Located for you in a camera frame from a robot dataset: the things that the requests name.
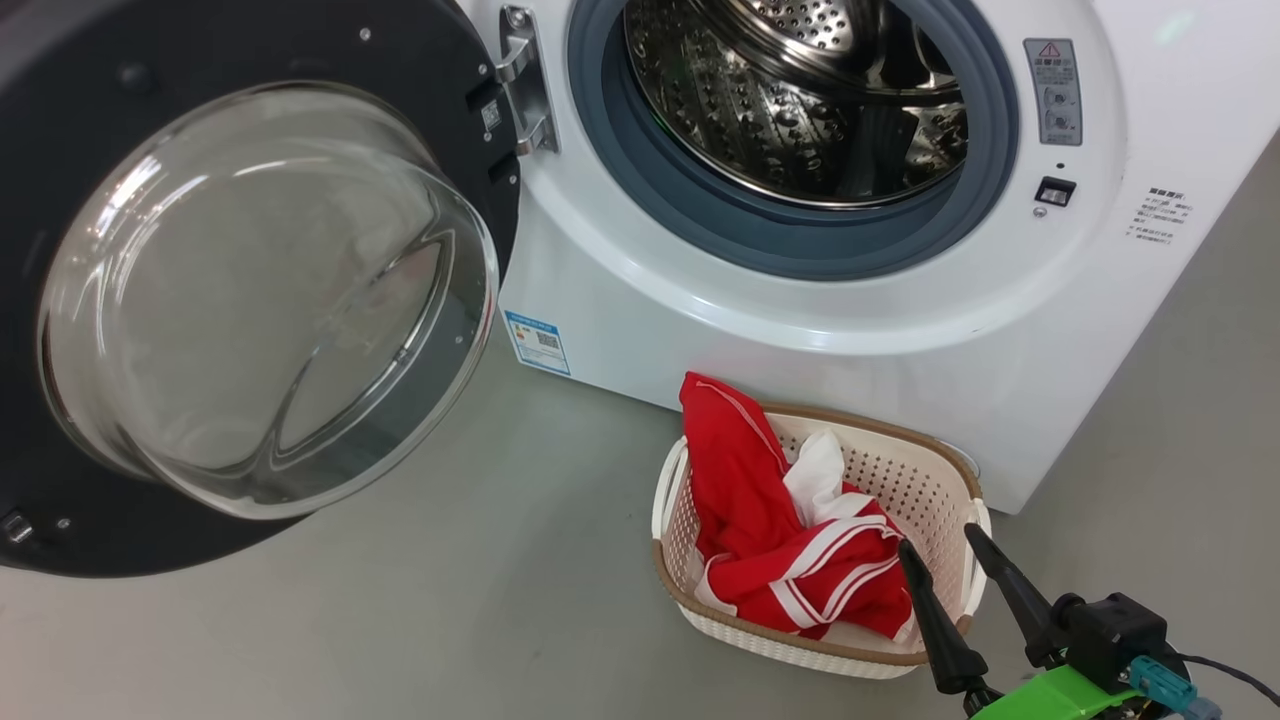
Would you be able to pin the cream perforated laundry basket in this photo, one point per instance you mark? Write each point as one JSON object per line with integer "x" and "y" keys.
{"x": 900, "y": 470}

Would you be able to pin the round dark glass washer door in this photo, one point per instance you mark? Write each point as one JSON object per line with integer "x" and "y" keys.
{"x": 90, "y": 60}

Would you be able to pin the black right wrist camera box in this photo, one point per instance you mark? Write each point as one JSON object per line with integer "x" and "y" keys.
{"x": 1115, "y": 635}

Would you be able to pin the grey warning label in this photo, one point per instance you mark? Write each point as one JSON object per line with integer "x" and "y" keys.
{"x": 1053, "y": 92}

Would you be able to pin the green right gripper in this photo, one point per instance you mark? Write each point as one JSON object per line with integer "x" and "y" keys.
{"x": 1060, "y": 700}

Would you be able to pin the red and white garment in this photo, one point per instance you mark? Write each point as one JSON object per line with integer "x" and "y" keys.
{"x": 830, "y": 580}

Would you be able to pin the white front-load washing machine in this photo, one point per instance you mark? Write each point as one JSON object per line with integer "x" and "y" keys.
{"x": 760, "y": 320}

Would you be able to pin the blue energy sticker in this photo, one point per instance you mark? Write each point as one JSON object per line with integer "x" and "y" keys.
{"x": 537, "y": 343}

